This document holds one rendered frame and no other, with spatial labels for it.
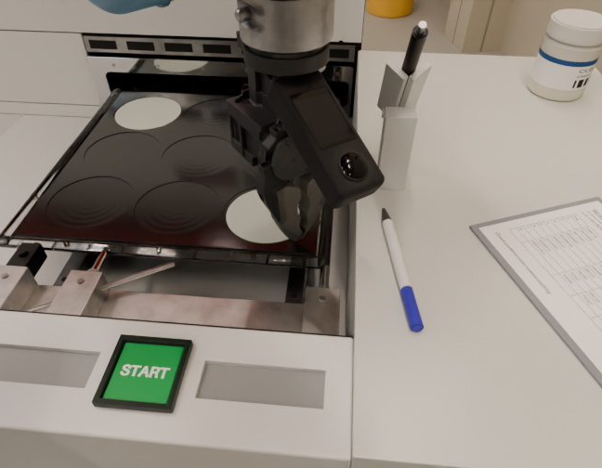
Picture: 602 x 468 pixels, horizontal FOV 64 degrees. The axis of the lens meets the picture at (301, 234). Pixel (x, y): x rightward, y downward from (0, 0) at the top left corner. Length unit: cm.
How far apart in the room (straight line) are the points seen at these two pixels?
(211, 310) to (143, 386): 16
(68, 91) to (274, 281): 55
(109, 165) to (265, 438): 46
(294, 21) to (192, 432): 29
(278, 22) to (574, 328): 32
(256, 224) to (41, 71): 55
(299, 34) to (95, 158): 41
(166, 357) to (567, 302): 32
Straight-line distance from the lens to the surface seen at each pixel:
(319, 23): 39
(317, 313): 46
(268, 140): 42
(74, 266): 64
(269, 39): 38
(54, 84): 98
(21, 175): 88
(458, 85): 73
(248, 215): 57
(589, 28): 70
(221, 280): 61
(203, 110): 79
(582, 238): 51
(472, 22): 338
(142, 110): 81
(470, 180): 54
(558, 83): 72
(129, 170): 68
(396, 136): 47
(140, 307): 52
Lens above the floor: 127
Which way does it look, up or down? 44 degrees down
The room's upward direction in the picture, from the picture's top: straight up
